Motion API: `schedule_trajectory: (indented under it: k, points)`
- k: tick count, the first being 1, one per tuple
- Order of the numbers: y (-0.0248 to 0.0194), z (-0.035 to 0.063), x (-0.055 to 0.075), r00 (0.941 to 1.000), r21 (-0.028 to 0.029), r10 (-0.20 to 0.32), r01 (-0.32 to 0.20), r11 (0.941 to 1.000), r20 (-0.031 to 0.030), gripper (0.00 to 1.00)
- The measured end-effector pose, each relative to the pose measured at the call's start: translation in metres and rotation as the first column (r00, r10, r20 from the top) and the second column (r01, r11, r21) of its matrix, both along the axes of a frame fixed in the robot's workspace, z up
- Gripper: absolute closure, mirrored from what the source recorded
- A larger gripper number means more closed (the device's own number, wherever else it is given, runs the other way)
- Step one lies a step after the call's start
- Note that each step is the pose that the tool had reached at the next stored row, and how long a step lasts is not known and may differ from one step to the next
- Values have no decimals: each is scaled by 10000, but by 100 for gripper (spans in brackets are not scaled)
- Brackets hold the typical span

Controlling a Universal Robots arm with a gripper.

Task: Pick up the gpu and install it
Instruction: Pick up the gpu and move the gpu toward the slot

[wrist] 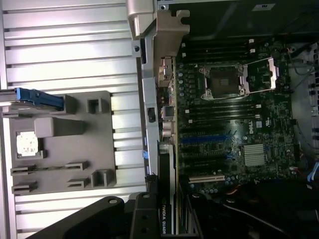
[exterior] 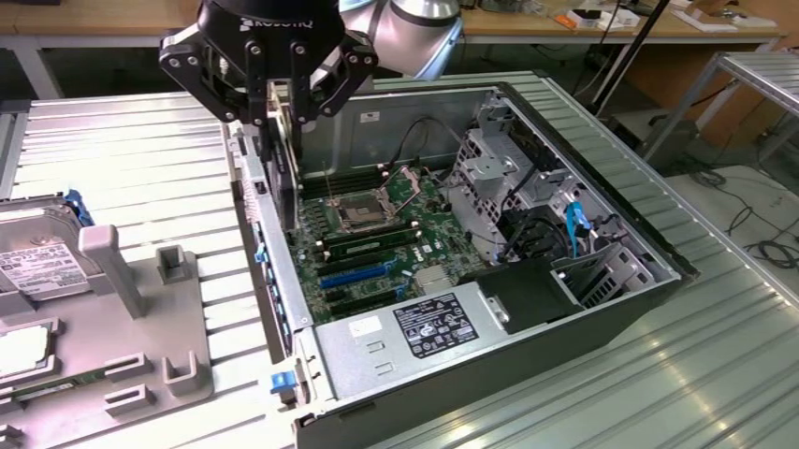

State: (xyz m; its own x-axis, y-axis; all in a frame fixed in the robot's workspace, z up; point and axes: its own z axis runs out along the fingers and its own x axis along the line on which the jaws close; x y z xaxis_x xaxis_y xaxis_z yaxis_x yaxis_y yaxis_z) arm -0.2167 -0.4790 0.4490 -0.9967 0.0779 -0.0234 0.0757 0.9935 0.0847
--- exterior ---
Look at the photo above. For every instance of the thin locking lever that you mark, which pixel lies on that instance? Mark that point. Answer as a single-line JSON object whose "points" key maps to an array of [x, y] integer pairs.
{"points": [[326, 184]]}

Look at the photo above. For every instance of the black open PC case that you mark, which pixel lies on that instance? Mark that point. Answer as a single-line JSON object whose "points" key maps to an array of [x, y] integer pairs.
{"points": [[561, 374]]}

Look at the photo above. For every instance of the long black expansion slot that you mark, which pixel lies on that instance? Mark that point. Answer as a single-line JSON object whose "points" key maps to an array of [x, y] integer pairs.
{"points": [[345, 266]]}

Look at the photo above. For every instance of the aluminium frame table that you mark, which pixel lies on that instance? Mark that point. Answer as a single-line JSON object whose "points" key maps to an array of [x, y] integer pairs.
{"points": [[761, 70]]}

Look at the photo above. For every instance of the black white box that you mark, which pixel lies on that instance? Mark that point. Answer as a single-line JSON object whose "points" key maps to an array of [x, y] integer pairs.
{"points": [[614, 18]]}

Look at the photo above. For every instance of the silver CPU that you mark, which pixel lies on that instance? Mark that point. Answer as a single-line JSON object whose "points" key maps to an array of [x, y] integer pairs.
{"points": [[18, 351]]}

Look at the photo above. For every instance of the CPU socket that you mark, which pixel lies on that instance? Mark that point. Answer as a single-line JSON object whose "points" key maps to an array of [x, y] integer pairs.
{"points": [[361, 212]]}

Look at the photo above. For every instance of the silver hard disk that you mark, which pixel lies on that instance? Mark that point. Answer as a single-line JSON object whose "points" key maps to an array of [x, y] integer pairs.
{"points": [[37, 262]]}

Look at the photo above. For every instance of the orange white box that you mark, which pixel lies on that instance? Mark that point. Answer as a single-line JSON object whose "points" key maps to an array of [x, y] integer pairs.
{"points": [[564, 19]]}

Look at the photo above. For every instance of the black plastic shroud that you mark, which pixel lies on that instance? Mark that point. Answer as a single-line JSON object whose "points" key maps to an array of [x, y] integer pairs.
{"points": [[524, 294]]}

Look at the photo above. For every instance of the black graphics card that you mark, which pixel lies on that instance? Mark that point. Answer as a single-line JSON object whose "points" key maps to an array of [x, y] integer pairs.
{"points": [[284, 196]]}

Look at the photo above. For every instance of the grey parts rack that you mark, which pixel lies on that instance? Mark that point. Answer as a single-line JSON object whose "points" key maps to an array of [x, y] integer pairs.
{"points": [[93, 337]]}

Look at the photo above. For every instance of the short black expansion slot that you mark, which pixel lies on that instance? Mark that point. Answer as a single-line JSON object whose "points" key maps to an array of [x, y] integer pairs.
{"points": [[361, 297], [364, 308]]}

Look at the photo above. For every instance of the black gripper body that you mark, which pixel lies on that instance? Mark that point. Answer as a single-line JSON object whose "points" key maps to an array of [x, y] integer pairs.
{"points": [[274, 23]]}

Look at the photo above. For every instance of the dark RAM stick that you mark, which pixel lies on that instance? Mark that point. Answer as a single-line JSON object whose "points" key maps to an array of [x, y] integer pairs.
{"points": [[374, 245]]}

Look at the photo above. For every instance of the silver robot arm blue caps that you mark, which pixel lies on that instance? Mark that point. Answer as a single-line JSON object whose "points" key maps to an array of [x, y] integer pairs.
{"points": [[412, 28]]}

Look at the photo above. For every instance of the wooden desk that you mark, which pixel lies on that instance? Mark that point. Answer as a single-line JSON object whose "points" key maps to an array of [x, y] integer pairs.
{"points": [[93, 18]]}

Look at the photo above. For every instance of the metal socket cover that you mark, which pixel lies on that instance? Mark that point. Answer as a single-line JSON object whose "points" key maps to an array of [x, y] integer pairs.
{"points": [[402, 187]]}

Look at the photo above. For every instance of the black tripod pole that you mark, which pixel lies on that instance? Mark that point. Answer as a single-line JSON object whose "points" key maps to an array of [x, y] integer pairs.
{"points": [[629, 51]]}

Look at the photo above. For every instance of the green motherboard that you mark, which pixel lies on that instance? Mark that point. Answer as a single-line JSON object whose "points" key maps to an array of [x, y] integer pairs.
{"points": [[430, 224]]}

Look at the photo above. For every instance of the silver chipset heatsink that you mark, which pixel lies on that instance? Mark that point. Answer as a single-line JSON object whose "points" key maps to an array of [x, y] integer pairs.
{"points": [[432, 280]]}

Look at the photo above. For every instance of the green RAM stick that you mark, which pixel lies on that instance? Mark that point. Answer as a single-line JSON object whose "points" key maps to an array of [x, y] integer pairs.
{"points": [[62, 383]]}

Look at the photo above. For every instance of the blue disk rail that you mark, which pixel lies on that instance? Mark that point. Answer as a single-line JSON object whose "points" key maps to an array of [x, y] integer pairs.
{"points": [[77, 210]]}

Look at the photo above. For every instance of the silver vented disk bay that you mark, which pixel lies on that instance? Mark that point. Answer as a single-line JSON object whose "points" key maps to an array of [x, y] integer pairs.
{"points": [[598, 280]]}

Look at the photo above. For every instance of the blue case latch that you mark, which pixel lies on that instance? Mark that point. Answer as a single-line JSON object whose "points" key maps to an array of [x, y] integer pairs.
{"points": [[280, 381]]}

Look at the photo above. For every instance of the silver power supply unit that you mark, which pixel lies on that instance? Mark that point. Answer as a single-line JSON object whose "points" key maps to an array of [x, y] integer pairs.
{"points": [[356, 355]]}

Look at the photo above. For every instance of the silver disk bay cage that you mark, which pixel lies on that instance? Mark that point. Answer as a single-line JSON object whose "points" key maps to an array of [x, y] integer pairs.
{"points": [[482, 168]]}

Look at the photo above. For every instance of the blue expansion slot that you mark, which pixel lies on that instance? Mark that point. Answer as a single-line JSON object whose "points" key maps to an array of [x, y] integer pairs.
{"points": [[352, 277]]}

